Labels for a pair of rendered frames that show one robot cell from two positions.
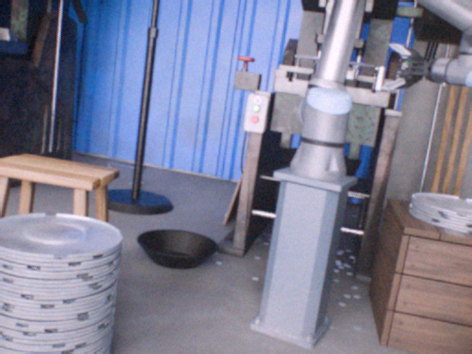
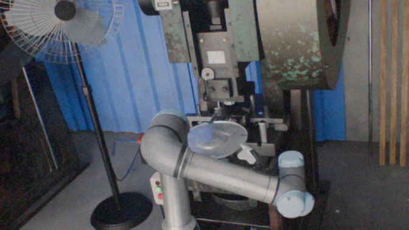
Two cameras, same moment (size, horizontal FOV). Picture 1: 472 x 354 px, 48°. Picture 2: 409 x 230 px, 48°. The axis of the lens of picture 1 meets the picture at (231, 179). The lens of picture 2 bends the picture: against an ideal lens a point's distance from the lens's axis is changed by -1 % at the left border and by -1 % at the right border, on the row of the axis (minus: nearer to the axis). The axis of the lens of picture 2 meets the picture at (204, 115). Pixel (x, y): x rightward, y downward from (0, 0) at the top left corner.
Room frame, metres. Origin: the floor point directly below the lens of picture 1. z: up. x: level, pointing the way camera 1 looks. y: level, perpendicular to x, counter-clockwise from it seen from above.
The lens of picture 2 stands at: (0.36, -0.67, 1.65)
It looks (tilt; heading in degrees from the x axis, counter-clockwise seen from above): 25 degrees down; 13
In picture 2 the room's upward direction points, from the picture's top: 10 degrees counter-clockwise
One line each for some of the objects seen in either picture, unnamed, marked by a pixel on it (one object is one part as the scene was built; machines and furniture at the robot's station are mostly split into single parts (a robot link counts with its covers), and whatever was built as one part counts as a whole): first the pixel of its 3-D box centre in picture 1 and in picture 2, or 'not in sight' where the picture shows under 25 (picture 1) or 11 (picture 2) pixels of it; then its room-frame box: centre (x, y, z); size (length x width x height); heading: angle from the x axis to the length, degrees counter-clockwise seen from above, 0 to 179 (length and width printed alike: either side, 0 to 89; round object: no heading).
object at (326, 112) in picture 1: (326, 113); not in sight; (1.44, -0.23, 0.62); 0.13 x 0.12 x 0.14; 179
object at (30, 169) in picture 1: (52, 217); not in sight; (1.63, 0.55, 0.16); 0.34 x 0.24 x 0.34; 84
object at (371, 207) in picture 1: (386, 152); (302, 160); (2.31, -0.66, 0.45); 0.92 x 0.12 x 0.90; 168
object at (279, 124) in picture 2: (377, 77); (269, 116); (2.20, -0.53, 0.76); 0.17 x 0.06 x 0.10; 78
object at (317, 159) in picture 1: (320, 157); not in sight; (1.43, -0.23, 0.50); 0.15 x 0.15 x 0.10
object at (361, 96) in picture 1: (332, 91); (234, 131); (2.23, -0.37, 0.67); 0.45 x 0.30 x 0.06; 78
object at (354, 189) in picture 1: (317, 178); (244, 196); (2.24, -0.37, 0.31); 0.43 x 0.42 x 0.01; 78
